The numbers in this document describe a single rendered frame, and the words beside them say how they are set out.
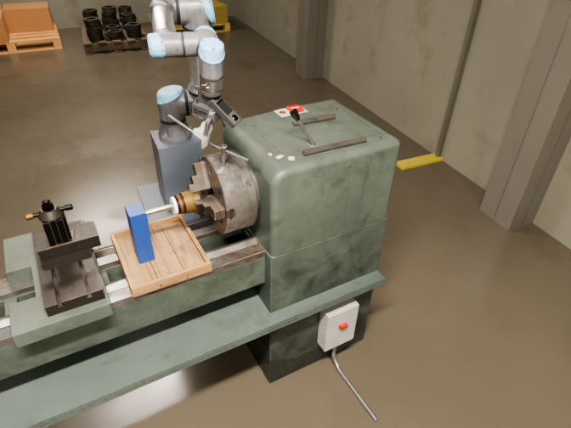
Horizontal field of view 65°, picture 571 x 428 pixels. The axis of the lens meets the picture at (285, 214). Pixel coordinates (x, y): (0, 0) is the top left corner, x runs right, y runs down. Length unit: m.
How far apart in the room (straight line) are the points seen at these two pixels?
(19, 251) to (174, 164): 0.73
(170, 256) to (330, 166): 0.71
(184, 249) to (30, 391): 0.76
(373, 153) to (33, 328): 1.33
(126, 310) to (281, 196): 0.70
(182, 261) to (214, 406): 0.89
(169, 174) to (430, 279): 1.83
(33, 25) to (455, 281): 7.01
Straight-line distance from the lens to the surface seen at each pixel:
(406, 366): 2.64
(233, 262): 1.80
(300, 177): 1.65
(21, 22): 8.24
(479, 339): 2.90
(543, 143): 3.46
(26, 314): 1.71
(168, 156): 2.13
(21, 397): 2.01
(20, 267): 1.90
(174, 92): 2.08
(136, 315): 1.81
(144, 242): 1.76
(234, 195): 1.65
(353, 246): 2.06
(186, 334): 2.00
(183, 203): 1.73
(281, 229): 1.74
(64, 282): 1.71
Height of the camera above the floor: 2.07
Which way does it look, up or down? 36 degrees down
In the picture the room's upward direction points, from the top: 2 degrees clockwise
